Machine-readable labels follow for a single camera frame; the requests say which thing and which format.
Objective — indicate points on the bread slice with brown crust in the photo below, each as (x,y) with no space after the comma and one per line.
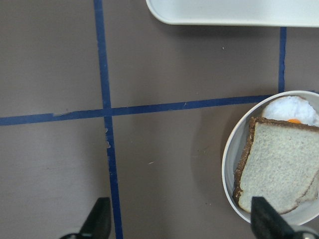
(280,162)

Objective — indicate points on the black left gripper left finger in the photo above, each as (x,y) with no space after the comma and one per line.
(98,223)

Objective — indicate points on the fried egg toy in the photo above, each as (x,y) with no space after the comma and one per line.
(292,109)

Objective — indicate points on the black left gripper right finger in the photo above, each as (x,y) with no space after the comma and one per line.
(266,223)

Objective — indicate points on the cream bear tray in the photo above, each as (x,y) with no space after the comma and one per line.
(278,13)

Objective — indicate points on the cream round plate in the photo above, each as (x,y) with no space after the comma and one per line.
(233,149)

